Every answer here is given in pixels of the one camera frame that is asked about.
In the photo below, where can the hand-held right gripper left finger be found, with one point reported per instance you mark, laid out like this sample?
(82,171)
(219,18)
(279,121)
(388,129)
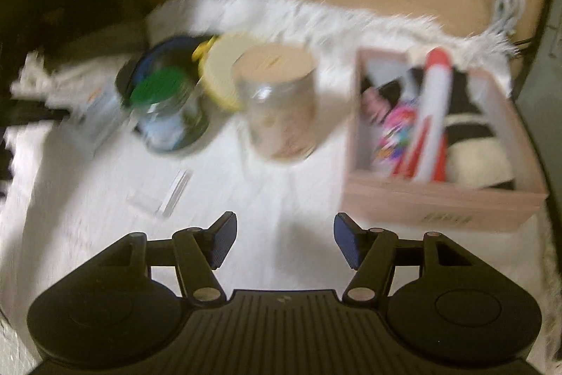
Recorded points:
(221,241)

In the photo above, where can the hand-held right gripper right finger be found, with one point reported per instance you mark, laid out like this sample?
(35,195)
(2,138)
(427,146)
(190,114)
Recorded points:
(346,242)

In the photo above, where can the pink cardboard box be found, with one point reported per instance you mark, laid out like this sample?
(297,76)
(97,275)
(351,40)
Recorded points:
(439,203)

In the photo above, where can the black white striped knit hat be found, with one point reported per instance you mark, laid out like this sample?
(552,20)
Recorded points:
(474,129)

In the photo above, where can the pink colourful soft toy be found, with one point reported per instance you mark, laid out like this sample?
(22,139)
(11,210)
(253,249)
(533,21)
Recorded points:
(395,129)

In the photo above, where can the white fluffy blanket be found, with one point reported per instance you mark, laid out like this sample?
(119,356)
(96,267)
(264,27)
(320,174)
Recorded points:
(263,190)

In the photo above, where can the small clear plastic piece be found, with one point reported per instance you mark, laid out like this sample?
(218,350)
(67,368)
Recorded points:
(160,195)

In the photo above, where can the green lid glass jar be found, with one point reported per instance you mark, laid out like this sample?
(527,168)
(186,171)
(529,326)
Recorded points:
(167,120)

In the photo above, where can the pale yellow round lid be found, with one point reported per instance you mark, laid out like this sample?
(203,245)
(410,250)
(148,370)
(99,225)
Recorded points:
(219,72)

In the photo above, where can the white paper packet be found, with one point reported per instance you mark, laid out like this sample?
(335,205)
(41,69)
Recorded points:
(99,116)

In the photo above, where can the dark round bowl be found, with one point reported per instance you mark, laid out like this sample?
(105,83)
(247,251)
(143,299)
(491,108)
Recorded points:
(147,58)

